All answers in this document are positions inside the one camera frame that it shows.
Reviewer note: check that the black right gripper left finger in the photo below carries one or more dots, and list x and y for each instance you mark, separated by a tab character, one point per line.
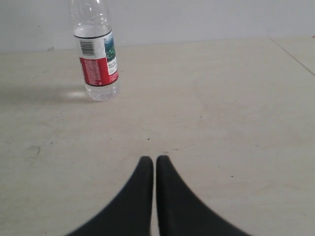
129	213

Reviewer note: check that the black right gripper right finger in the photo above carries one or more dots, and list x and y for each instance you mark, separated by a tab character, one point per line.
180	212

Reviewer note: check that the clear plastic water bottle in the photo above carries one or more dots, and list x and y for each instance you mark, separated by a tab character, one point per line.
91	28

